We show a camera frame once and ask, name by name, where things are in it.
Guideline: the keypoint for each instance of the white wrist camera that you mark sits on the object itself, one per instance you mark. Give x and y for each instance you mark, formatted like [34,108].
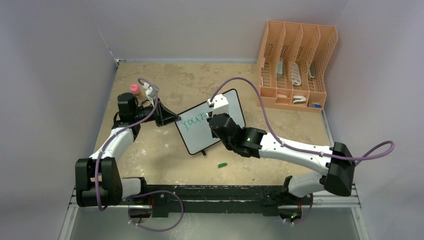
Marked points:
[151,91]
[219,105]

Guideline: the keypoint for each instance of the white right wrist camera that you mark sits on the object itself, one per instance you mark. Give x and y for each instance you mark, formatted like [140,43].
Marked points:
[219,105]

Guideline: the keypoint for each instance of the white whiteboard black frame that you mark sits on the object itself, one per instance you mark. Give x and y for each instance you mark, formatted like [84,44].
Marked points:
[194,128]

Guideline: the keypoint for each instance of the white perforated object in organizer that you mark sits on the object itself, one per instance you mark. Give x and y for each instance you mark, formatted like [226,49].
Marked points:
[296,76]

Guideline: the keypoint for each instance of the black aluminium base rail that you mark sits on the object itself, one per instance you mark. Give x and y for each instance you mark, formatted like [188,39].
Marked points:
[268,200]

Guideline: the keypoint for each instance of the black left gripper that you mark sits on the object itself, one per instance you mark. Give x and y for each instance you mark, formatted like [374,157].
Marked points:
[163,116]

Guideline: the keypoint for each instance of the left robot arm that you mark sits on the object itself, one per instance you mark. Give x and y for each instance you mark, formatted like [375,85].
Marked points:
[97,179]

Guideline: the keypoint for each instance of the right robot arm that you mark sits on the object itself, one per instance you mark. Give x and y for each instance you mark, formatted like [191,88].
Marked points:
[328,172]

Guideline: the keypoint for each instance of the peach plastic file organizer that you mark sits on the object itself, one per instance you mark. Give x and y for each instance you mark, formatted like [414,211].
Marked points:
[291,64]

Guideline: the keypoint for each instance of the blue small box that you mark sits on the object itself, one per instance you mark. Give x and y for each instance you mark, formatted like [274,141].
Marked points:
[314,105]

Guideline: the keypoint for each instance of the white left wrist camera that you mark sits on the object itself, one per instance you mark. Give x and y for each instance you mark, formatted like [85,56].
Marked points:
[151,91]

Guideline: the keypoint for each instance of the white stapler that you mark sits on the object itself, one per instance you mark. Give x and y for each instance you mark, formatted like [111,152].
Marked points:
[298,99]

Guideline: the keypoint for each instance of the green marker cap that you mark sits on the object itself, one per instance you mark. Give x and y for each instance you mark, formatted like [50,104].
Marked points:
[220,165]

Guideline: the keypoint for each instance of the pink lid crayon bottle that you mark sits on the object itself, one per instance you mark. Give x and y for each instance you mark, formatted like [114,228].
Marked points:
[136,90]

